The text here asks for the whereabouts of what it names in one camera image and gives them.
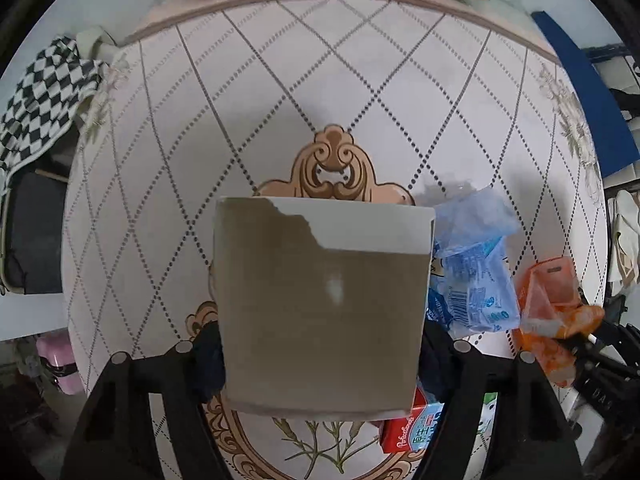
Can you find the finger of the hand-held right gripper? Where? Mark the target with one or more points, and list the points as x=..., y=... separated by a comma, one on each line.
x=612, y=337

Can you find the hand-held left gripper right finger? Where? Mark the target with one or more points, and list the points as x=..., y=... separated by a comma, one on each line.
x=435, y=360

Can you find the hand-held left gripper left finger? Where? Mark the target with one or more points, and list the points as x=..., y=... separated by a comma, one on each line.
x=207, y=360

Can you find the orange plastic bag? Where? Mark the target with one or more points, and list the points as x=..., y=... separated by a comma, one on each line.
x=545, y=320

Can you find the white cardboard medicine box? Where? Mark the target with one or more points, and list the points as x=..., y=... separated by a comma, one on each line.
x=325, y=310

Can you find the red and blue milk carton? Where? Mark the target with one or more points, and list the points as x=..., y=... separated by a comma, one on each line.
x=405, y=435

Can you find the blue tissue packet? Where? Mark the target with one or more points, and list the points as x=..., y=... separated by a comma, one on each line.
x=475, y=280

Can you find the beige cloth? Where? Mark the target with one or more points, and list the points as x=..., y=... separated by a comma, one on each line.
x=625, y=230

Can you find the pink plastic toy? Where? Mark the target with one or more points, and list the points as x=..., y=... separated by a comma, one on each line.
x=55, y=365

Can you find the blue board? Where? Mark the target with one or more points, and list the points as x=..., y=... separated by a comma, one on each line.
x=585, y=95

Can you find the floral diamond pattern tablecloth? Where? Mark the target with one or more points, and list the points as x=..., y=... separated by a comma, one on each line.
x=350, y=85

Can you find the black and white checkered cloth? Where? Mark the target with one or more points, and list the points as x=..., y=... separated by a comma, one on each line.
x=40, y=95

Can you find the white tote bag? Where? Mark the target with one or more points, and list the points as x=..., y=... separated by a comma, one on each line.
x=95, y=40

